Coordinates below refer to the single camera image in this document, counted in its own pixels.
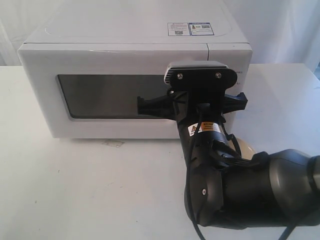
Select white microwave oven body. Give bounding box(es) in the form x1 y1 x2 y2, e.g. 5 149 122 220
23 0 254 106

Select cream ceramic bowl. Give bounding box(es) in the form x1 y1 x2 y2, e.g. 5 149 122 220
236 137 256 160

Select white appliance door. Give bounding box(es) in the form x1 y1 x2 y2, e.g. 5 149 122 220
18 43 209 139

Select wrist camera with black bracket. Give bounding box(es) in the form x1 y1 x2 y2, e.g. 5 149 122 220
164 60 235 95

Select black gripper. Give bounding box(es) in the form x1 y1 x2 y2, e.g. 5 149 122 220
137 91 248 124

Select blue energy label sticker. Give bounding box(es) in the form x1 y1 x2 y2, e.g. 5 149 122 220
188 22 214 36

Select black camera cable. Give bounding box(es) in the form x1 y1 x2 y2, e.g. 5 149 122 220
167 87 320 240

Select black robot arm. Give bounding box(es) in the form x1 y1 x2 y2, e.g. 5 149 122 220
137 91 320 230

